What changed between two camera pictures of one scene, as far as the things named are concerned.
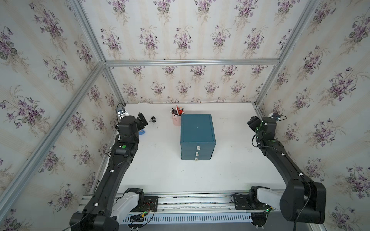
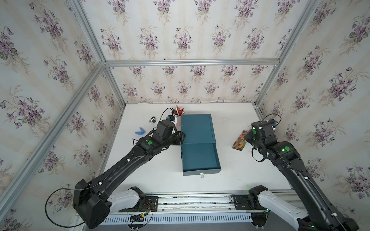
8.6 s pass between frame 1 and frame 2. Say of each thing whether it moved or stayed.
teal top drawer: moved
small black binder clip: stayed
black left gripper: moved
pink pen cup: stayed
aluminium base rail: stayed
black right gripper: moved
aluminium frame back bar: stayed
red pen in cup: stayed
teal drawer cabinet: moved
